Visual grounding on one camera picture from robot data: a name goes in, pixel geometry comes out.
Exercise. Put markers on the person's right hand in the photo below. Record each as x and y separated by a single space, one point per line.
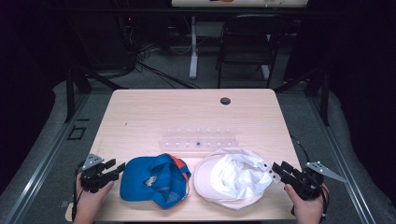
308 211

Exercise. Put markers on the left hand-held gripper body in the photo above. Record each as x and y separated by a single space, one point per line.
93 179

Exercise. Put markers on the person's left hand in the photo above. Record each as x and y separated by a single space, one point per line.
88 203

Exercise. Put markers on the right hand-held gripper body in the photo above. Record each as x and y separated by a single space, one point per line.
306 185

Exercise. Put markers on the dark equipment with red light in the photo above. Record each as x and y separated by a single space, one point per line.
128 37

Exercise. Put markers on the black folding chair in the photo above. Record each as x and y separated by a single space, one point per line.
246 53

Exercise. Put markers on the grey tape piece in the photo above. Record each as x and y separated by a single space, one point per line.
63 204

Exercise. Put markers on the black tape square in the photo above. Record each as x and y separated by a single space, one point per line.
69 134

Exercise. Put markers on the clear acrylic peg rack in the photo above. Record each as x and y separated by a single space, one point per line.
199 143

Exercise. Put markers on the aluminium floor rail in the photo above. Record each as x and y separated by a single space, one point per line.
40 168
345 174

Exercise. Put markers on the blue and orange cap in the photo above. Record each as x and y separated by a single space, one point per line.
137 180

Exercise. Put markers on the white cap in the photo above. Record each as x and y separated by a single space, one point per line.
236 180

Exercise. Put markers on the black table grommet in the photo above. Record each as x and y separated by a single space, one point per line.
225 101

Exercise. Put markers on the white desk leg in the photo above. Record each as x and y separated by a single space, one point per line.
193 56

